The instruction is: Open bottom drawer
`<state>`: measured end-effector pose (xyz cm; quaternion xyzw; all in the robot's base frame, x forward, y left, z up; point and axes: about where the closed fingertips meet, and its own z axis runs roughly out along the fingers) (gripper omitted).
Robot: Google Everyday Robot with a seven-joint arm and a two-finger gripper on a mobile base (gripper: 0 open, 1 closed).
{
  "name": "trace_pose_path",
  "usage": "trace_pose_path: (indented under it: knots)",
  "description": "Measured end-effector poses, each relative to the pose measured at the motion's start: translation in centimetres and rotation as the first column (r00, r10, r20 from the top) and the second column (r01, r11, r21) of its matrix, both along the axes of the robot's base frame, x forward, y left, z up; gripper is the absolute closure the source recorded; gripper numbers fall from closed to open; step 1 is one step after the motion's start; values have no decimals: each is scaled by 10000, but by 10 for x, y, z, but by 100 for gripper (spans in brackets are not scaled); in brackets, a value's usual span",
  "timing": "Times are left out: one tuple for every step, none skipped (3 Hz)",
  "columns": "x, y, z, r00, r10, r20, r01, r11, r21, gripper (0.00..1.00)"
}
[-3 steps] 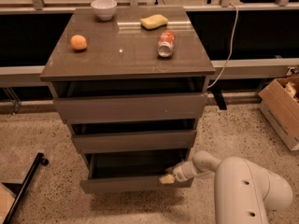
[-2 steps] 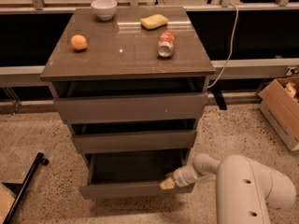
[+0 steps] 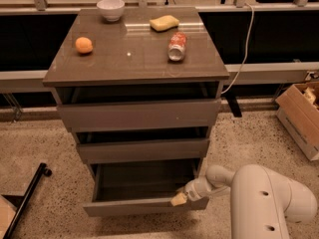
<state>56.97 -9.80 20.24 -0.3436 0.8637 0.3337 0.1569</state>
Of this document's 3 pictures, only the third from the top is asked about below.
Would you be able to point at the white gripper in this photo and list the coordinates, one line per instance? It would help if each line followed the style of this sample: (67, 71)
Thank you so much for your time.
(192, 192)

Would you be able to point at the grey bottom drawer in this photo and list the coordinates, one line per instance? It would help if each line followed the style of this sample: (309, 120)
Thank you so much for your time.
(143, 187)

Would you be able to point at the grey drawer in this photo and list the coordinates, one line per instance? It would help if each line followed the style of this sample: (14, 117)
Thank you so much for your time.
(143, 187)
(148, 150)
(129, 116)

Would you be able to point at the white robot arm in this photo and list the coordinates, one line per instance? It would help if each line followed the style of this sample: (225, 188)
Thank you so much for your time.
(262, 201)

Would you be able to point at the grey top drawer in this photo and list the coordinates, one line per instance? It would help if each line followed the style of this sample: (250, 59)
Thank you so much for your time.
(129, 116)

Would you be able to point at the grey middle drawer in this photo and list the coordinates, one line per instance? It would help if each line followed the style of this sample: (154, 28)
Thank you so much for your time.
(148, 150)

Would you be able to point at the grey drawer cabinet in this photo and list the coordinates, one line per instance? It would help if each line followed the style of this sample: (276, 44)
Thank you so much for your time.
(129, 64)

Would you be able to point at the cardboard box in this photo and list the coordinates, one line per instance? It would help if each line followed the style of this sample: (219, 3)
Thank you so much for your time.
(298, 112)

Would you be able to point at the red soda can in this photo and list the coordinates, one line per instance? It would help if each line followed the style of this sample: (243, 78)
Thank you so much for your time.
(176, 46)

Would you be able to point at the yellow sponge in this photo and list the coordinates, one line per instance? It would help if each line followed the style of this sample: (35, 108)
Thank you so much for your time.
(164, 23)

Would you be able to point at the orange fruit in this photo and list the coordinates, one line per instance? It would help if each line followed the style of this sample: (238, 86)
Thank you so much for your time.
(84, 45)

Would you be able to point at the white ceramic bowl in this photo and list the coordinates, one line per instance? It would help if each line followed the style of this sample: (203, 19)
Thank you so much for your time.
(111, 10)

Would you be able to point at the black metal frame leg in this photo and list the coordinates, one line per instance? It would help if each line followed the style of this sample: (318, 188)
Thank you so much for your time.
(20, 202)

